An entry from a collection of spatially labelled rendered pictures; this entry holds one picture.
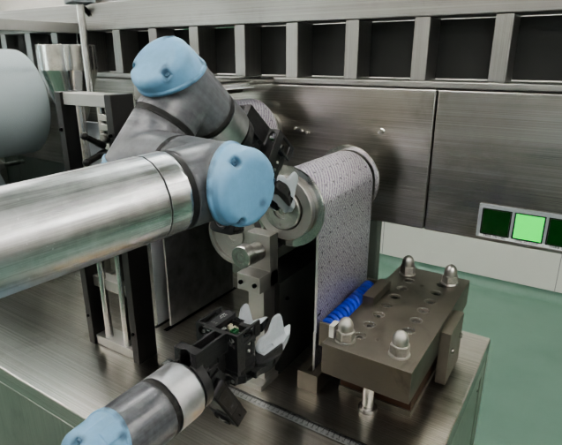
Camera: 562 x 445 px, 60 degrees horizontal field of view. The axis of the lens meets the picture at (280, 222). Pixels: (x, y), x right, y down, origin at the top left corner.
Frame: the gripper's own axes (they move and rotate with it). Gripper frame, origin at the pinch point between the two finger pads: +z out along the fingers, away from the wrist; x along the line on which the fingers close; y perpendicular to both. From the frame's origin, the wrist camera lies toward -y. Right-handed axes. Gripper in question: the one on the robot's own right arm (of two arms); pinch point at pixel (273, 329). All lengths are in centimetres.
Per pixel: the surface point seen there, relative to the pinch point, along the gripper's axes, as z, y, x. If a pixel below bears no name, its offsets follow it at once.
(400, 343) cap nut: 12.0, -3.2, -16.8
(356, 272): 31.7, -2.1, -0.2
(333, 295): 20.9, -2.9, -0.2
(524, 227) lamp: 45, 10, -29
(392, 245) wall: 279, -94, 77
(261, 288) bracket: 6.8, 2.6, 7.0
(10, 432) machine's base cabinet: -13, -42, 65
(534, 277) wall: 279, -96, -21
